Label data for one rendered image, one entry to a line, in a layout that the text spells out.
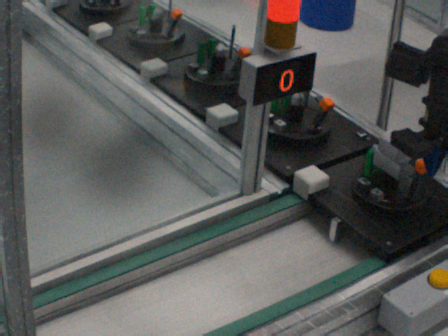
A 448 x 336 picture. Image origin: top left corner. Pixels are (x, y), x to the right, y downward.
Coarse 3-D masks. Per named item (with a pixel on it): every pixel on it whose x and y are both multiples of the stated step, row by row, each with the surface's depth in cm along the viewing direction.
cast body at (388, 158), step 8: (384, 136) 168; (376, 144) 173; (384, 144) 168; (376, 152) 170; (384, 152) 168; (392, 152) 167; (400, 152) 166; (376, 160) 170; (384, 160) 169; (392, 160) 167; (400, 160) 168; (408, 160) 168; (384, 168) 170; (392, 168) 168; (400, 168) 167; (408, 168) 168; (400, 176) 168
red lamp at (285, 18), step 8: (272, 0) 147; (280, 0) 146; (288, 0) 146; (296, 0) 147; (272, 8) 148; (280, 8) 147; (288, 8) 147; (296, 8) 148; (272, 16) 149; (280, 16) 148; (288, 16) 148; (296, 16) 149
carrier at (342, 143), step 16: (304, 96) 200; (272, 112) 189; (288, 112) 187; (304, 112) 189; (336, 112) 196; (272, 128) 184; (288, 128) 185; (304, 128) 185; (320, 128) 184; (336, 128) 191; (352, 128) 191; (272, 144) 183; (288, 144) 183; (304, 144) 183; (320, 144) 185; (336, 144) 186; (352, 144) 187; (368, 144) 187; (272, 160) 179; (288, 160) 180; (304, 160) 180; (320, 160) 181; (336, 160) 182; (288, 176) 176
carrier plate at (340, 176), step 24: (336, 168) 179; (360, 168) 180; (336, 192) 173; (432, 192) 176; (336, 216) 168; (360, 216) 168; (432, 216) 170; (360, 240) 165; (384, 240) 163; (408, 240) 164
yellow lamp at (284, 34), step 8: (272, 24) 149; (280, 24) 149; (288, 24) 149; (296, 24) 150; (272, 32) 150; (280, 32) 150; (288, 32) 150; (296, 32) 152; (264, 40) 153; (272, 40) 151; (280, 40) 151; (288, 40) 151; (280, 48) 151; (288, 48) 152
